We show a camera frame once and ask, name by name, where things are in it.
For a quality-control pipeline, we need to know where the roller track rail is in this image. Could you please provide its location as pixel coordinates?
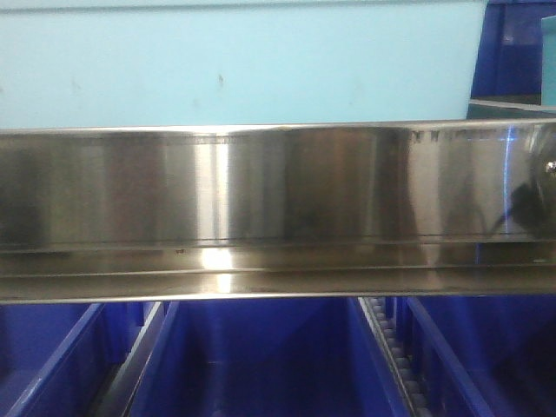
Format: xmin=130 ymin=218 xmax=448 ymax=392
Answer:
xmin=357 ymin=297 xmax=419 ymax=416

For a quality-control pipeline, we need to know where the light blue plastic bin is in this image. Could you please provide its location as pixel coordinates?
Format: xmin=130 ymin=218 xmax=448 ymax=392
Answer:
xmin=1 ymin=1 xmax=487 ymax=128

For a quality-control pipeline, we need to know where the dark blue bin lower right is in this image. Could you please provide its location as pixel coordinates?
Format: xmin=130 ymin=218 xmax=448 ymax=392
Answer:
xmin=386 ymin=295 xmax=555 ymax=416

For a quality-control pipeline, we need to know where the dark blue bin lower left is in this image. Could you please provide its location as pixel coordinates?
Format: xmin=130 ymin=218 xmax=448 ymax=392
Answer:
xmin=1 ymin=302 xmax=165 ymax=416

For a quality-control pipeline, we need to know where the stainless steel shelf front rail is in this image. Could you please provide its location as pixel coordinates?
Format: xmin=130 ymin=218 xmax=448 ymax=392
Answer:
xmin=1 ymin=119 xmax=555 ymax=303

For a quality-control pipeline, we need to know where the dark blue bin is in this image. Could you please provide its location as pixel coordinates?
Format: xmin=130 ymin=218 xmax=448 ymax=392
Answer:
xmin=129 ymin=298 xmax=408 ymax=416
xmin=1 ymin=302 xmax=165 ymax=416
xmin=472 ymin=1 xmax=555 ymax=106
xmin=386 ymin=295 xmax=555 ymax=416

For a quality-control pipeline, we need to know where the dark blue bin upper right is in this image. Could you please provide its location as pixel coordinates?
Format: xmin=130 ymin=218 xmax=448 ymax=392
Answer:
xmin=472 ymin=1 xmax=555 ymax=106

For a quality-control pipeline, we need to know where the dark blue bin lower middle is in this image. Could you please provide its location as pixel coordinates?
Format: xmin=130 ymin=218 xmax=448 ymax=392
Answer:
xmin=129 ymin=298 xmax=408 ymax=416

